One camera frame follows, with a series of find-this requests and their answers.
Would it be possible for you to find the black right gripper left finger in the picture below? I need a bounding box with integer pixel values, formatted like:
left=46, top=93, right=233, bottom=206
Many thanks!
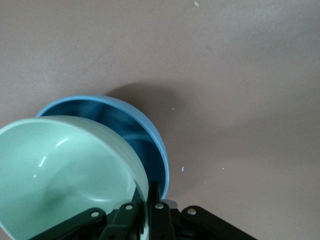
left=29, top=187, right=149, bottom=240

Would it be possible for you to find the blue bowl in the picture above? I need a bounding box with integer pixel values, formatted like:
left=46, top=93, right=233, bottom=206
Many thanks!
left=35, top=94, right=171, bottom=200

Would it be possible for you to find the green bowl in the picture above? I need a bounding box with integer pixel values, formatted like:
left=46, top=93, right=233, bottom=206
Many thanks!
left=0, top=115, right=151, bottom=240

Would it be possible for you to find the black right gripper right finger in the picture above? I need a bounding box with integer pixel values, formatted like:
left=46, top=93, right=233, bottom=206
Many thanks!
left=148, top=180, right=258, bottom=240

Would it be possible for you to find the brown table cover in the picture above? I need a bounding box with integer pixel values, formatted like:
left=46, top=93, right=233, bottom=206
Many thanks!
left=0, top=0, right=320, bottom=240

